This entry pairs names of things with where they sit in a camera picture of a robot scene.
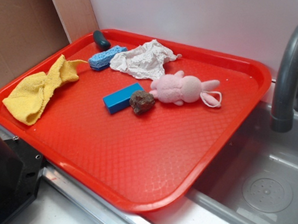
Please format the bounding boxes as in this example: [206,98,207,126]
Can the red plastic tray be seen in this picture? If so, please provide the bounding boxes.
[0,34,272,213]

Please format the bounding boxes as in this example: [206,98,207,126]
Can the brown rock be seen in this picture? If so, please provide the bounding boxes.
[129,90,155,115]

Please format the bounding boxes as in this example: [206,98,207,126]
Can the blue sponge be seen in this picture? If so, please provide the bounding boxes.
[88,46,128,71]

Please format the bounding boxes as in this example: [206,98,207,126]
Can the brown cardboard panel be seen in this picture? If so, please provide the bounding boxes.
[0,0,69,88]

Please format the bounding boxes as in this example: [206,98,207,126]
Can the grey faucet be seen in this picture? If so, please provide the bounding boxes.
[270,26,298,133]

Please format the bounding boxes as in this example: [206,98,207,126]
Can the blue rectangular block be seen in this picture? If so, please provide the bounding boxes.
[103,83,143,114]

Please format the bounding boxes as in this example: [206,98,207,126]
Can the dark green pickle toy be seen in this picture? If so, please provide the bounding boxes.
[93,30,111,51]

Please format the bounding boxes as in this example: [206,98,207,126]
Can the white crumpled cloth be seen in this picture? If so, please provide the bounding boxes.
[110,40,182,80]

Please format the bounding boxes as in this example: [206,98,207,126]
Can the pink plush bunny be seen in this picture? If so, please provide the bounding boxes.
[149,70,222,108]

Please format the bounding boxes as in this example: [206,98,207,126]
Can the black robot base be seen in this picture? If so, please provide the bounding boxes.
[0,137,44,224]

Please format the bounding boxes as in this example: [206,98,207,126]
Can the grey plastic sink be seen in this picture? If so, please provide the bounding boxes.
[187,103,298,224]

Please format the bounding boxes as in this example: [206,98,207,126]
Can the yellow knitted cloth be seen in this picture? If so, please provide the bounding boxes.
[2,55,85,126]

